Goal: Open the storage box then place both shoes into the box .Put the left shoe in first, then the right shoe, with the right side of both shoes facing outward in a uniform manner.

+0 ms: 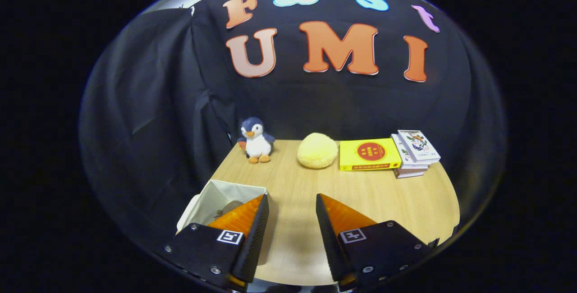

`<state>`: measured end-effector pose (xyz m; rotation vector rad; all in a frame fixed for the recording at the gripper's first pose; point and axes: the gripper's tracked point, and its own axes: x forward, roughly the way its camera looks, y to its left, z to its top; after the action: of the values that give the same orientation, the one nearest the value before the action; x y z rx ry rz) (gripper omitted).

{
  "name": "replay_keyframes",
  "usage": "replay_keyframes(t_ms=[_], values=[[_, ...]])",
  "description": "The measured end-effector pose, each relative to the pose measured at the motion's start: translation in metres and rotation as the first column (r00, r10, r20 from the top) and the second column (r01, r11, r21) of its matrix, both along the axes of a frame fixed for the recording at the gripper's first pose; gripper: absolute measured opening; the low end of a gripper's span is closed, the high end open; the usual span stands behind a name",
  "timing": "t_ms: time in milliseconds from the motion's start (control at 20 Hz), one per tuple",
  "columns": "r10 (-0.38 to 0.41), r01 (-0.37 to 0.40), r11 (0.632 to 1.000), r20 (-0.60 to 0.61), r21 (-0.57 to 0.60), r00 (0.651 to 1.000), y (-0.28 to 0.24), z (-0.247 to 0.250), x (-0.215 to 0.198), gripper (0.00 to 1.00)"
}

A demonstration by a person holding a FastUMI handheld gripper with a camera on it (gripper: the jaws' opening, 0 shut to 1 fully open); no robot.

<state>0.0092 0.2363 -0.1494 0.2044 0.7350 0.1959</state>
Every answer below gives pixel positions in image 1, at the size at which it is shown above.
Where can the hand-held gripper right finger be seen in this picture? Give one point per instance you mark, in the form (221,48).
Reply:
(329,243)

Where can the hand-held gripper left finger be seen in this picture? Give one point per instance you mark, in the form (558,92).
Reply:
(254,243)

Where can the brown fuzzy shoe with bow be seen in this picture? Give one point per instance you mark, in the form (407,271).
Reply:
(230,207)

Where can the cream fabric storage box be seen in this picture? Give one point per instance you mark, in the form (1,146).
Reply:
(212,194)

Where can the yellow plush bun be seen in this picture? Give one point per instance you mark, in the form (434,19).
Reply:
(317,151)

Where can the yellow book with red circle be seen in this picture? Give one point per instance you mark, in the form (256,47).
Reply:
(369,154)

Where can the penguin plush toy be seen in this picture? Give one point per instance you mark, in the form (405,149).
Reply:
(257,142)

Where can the thick white book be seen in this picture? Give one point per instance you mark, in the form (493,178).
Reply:
(409,173)

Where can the white book with illustrated cover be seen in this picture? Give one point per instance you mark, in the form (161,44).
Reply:
(418,146)

